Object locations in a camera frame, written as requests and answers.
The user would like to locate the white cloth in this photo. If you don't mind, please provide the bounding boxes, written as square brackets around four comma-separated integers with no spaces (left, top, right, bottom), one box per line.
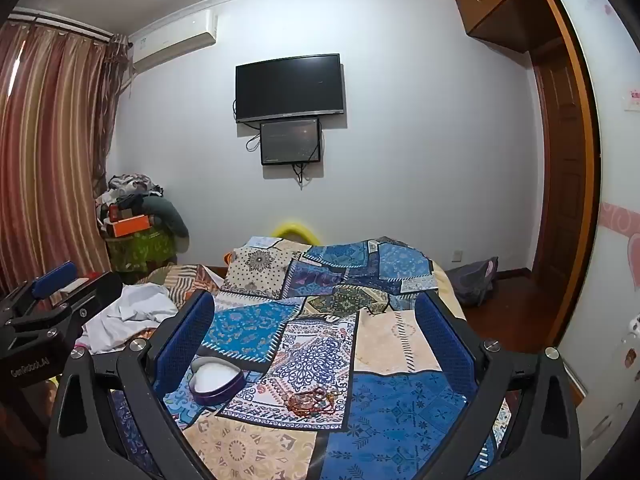
[82,282,186,353]

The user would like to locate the orange box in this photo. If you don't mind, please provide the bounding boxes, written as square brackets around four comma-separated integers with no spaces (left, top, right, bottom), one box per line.
[111,215,153,237]

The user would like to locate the pile of clothes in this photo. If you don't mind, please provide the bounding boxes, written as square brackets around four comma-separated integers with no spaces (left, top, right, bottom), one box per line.
[95,174,166,213]

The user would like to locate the dark green cushion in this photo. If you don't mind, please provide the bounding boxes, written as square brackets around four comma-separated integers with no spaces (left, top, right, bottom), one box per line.
[142,195,191,253]

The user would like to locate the grey backpack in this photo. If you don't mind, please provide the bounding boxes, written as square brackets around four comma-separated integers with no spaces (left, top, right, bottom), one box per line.
[444,256,500,308]

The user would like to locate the striped red curtain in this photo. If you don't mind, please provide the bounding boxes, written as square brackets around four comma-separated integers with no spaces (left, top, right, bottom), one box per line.
[0,20,128,301]

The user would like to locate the white sliding wardrobe door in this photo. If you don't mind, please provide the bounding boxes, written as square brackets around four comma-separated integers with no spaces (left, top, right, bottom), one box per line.
[550,0,640,461]

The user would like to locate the wooden overhead cabinet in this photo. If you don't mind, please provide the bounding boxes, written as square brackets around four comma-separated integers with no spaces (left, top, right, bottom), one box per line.
[452,0,556,53]

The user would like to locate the patchwork printed blanket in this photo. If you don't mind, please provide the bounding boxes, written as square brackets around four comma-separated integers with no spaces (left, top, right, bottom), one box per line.
[107,234,516,480]

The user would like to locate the striped beige quilt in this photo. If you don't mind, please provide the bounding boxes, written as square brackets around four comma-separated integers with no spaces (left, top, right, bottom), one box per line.
[150,264,226,301]

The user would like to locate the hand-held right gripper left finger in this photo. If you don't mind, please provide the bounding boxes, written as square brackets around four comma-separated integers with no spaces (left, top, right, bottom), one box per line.
[46,290,221,480]

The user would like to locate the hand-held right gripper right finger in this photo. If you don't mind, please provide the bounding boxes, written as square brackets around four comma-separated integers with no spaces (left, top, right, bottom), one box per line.
[414,291,583,480]

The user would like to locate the red beaded jewelry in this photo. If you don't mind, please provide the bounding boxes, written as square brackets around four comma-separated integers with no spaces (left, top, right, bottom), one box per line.
[282,385,338,417]

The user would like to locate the brown wooden wardrobe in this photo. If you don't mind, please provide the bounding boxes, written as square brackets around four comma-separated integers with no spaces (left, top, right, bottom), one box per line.
[530,40,601,356]

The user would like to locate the large black wall television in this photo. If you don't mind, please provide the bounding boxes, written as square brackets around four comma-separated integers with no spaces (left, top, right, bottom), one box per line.
[235,53,347,124]

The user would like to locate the purple heart-shaped box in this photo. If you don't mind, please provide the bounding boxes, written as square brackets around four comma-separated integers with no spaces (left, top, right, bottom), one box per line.
[189,355,247,405]

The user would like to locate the curtain rail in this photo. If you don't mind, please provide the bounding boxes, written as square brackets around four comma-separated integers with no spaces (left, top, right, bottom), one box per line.
[10,6,126,46]

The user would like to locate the small black wall monitor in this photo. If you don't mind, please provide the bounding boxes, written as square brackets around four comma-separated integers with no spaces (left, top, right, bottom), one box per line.
[259,117,322,166]

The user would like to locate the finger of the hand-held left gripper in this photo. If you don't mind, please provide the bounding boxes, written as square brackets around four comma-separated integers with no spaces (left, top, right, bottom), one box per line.
[10,271,124,353]
[0,261,79,333]

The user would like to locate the yellow plastic ring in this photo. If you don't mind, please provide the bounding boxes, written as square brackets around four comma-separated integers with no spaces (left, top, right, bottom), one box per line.
[272,217,323,241]

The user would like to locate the white air conditioner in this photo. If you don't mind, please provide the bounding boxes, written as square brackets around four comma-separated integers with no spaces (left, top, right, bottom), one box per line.
[127,11,219,78]

